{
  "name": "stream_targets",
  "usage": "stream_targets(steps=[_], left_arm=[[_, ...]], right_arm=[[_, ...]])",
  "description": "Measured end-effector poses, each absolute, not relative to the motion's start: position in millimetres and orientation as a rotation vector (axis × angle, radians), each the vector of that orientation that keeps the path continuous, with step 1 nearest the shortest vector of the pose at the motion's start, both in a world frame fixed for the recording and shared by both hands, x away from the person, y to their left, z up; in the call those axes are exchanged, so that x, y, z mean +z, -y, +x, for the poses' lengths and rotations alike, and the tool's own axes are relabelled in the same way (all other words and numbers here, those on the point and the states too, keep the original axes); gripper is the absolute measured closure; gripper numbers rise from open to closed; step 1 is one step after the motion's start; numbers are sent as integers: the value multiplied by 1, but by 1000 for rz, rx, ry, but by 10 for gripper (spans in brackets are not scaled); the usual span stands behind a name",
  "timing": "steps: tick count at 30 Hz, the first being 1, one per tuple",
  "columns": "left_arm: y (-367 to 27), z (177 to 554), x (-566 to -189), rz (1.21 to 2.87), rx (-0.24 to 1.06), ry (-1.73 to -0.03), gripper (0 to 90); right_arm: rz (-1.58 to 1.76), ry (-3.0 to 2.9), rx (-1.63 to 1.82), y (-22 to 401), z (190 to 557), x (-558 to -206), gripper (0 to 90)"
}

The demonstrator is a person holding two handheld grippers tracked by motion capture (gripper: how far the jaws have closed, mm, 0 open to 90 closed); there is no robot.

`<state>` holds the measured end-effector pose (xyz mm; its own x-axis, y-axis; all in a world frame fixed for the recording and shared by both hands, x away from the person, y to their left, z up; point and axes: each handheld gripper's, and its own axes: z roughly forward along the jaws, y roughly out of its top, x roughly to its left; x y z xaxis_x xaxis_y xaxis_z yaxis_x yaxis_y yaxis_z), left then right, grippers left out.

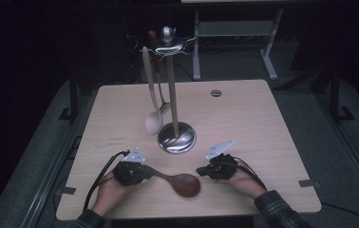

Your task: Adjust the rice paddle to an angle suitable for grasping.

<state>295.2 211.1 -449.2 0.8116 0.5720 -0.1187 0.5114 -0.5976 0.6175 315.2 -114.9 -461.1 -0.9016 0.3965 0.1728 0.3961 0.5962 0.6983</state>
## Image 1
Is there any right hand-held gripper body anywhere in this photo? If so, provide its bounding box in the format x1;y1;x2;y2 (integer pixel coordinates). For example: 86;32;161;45
205;139;238;181

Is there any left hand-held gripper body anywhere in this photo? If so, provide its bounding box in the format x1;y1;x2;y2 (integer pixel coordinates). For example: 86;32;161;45
112;147;147;187

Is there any brown wooden spoon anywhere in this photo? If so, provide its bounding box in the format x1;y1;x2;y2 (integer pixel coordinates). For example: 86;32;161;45
145;164;201;199

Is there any metal utensil stand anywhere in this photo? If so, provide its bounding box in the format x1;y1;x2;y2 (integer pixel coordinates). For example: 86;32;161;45
147;26;198;155

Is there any beige silicone ladle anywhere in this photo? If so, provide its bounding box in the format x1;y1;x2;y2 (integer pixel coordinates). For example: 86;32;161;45
142;46;164;137

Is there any person's right hand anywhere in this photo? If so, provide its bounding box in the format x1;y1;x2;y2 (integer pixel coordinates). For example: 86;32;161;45
221;167;267;200

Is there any person's left hand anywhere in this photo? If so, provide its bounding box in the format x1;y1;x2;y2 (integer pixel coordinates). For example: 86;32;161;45
91;175;138;218

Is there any black metal stand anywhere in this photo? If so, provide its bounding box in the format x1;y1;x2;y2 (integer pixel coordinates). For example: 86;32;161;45
58;70;81;124
307;63;356;124

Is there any left hand-held gripper black cable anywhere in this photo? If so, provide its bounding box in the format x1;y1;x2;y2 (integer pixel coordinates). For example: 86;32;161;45
83;150;130;213

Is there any hand-held gripper black cable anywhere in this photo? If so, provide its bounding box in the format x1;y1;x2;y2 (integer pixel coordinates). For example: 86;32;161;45
231;156;268;191
83;150;130;213

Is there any right hand-held gripper black cable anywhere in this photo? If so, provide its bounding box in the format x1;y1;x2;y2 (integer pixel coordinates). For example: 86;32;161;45
231;156;268;191

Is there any thin grey wire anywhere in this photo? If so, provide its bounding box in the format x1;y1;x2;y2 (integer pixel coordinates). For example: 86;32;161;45
124;33;141;69

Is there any thin black cable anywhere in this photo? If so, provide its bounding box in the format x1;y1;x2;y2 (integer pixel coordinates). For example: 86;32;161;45
319;201;359;228

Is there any white metal frame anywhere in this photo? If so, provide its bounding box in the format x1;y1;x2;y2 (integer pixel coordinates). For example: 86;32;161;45
192;9;285;82

